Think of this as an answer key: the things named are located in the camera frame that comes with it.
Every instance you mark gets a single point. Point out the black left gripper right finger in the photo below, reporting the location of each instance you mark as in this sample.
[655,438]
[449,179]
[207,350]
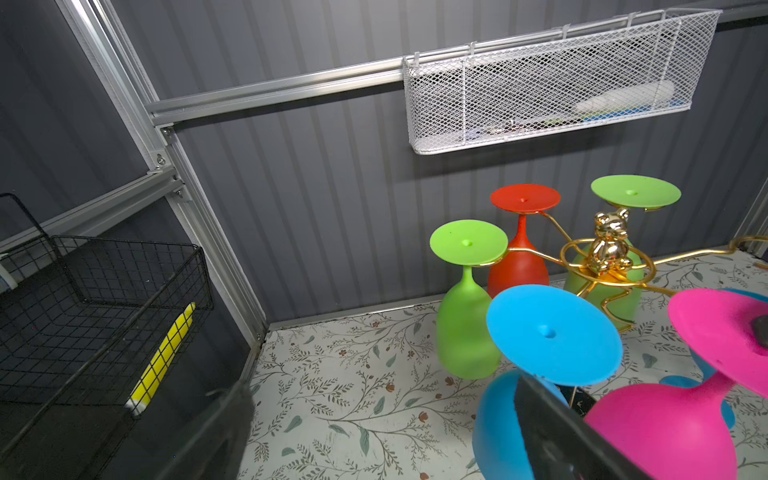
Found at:
[559,444]

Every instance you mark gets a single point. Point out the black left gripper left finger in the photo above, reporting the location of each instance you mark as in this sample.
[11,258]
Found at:
[212,446]

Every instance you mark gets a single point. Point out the pink wine glass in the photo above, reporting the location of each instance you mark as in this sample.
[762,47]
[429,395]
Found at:
[678,433]

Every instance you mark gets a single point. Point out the left green wine glass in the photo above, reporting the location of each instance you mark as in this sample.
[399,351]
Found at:
[464,345]

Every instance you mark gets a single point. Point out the green wine glass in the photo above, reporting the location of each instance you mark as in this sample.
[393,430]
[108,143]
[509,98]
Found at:
[464,345]
[630,191]

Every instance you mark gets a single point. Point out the right green wine glass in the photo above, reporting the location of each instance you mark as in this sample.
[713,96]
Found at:
[630,191]

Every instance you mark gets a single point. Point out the red wine glass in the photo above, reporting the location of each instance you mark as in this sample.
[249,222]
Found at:
[521,267]

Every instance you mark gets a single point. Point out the gold wine glass rack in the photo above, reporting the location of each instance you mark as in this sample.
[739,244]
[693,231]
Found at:
[609,260]

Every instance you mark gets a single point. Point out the yellow marker in basket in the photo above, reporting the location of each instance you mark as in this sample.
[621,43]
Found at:
[150,380]

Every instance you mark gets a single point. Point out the black wire basket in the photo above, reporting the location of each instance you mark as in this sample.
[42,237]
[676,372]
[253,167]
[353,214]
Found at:
[81,318]

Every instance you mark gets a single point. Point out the white wire mesh basket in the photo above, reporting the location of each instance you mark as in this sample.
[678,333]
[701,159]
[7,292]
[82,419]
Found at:
[523,87]

